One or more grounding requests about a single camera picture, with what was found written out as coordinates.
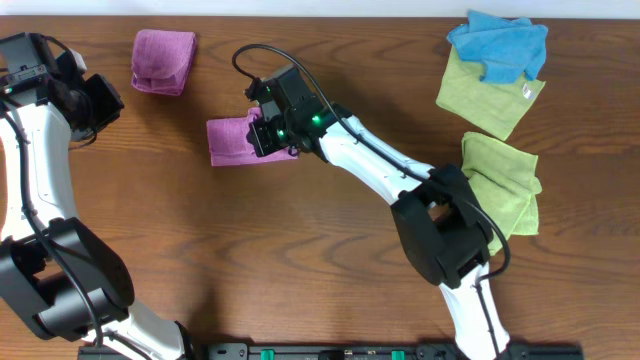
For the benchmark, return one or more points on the purple microfiber cloth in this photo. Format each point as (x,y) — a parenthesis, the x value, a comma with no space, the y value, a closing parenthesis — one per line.
(228,145)

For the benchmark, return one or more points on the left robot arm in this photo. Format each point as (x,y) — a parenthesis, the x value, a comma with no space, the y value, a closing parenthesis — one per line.
(57,275)

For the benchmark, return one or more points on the blue microfiber cloth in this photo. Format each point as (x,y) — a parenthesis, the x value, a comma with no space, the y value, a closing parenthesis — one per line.
(508,49)

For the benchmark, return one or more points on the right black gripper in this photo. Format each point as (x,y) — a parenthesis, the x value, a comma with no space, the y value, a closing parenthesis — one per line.
(262,144)

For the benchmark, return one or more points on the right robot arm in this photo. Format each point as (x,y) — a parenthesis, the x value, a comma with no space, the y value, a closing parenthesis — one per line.
(443,231)

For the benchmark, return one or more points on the flat green cloth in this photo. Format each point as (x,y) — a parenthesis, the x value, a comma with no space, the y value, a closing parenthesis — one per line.
(494,108)

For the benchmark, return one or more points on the folded purple cloth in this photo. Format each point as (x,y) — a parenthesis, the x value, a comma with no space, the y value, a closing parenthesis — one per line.
(161,61)

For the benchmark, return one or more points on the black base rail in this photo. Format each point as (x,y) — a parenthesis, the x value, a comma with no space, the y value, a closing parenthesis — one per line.
(433,351)

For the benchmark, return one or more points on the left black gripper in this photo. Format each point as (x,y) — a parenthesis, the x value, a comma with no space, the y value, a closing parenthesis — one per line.
(110,99)

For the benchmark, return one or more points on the crumpled green cloth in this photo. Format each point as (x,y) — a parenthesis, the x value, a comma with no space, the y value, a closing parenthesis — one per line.
(504,182)

